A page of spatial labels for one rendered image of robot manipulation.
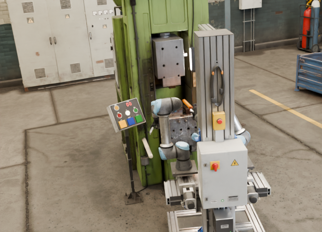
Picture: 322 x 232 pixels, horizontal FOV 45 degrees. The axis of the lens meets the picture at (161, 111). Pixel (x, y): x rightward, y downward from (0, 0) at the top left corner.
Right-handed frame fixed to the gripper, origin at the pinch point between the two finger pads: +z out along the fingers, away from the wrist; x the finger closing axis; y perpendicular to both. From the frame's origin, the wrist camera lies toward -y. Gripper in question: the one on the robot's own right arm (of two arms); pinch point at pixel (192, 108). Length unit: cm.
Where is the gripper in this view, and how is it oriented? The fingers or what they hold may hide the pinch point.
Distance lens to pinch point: 396.8
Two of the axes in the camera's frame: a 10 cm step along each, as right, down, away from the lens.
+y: 0.9, 9.4, 3.4
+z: -2.0, -3.2, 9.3
